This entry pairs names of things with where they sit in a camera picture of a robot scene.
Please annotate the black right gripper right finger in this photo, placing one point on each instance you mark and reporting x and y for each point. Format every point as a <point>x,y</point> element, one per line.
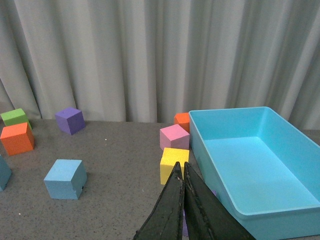
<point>223,224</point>

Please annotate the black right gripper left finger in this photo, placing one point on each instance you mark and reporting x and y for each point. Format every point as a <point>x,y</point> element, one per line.
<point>166,219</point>

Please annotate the light blue block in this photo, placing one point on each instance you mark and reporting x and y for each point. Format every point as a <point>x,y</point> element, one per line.
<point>66,179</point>
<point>5,174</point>

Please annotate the purple foam block right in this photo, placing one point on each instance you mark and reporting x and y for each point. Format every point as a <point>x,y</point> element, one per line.
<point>185,227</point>

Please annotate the purple foam block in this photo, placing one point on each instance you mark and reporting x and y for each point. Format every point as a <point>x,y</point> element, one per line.
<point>185,227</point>
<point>70,120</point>

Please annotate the yellow foam block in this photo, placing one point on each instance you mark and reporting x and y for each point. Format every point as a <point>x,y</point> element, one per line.
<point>169,158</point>

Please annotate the light blue plastic bin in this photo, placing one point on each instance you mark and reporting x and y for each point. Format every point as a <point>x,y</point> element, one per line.
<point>265,172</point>

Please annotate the pink foam block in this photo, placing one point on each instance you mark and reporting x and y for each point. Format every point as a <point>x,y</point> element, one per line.
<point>174,136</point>

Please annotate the orange foam block right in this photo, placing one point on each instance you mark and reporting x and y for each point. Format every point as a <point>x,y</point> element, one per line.
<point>183,119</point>

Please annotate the orange foam block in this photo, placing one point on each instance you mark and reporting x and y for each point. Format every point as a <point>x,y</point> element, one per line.
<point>183,119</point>
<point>17,139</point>

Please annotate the purple foam block back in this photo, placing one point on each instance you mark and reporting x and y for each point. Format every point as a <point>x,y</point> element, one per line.
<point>70,120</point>

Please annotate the grey curtain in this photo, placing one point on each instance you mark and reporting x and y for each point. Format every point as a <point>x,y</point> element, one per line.
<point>146,60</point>

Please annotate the orange foam block left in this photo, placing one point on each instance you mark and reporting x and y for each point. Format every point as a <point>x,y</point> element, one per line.
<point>17,139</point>

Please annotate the green foam block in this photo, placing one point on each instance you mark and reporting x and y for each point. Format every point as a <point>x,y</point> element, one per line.
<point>15,117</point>

